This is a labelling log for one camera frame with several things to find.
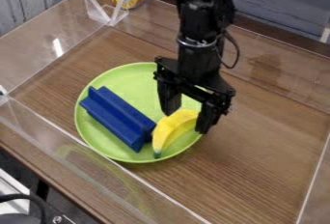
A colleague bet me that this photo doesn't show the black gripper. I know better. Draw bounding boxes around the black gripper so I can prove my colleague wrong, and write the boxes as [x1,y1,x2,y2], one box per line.
[153,57,236,134]

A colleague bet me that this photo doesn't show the yellow toy banana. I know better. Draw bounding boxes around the yellow toy banana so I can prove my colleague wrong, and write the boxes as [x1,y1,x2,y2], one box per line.
[152,109,199,158]

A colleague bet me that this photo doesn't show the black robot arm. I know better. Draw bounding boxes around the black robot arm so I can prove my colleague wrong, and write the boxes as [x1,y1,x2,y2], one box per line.
[153,0,236,134]

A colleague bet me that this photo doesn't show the green round plate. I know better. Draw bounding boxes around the green round plate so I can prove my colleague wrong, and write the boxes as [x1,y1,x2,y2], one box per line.
[75,62,202,163]

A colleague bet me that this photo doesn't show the blue plastic block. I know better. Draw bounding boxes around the blue plastic block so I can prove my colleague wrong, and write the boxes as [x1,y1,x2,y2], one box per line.
[79,86,156,153]

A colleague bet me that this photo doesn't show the clear acrylic tray walls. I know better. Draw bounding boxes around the clear acrylic tray walls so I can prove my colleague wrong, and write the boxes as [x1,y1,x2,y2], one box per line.
[0,0,330,224]

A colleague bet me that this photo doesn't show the black device with knob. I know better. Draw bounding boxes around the black device with knob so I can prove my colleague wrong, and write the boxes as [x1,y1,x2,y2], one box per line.
[26,192,79,224]

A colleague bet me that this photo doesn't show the black cable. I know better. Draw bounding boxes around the black cable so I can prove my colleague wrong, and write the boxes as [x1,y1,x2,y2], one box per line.
[0,192,45,224]

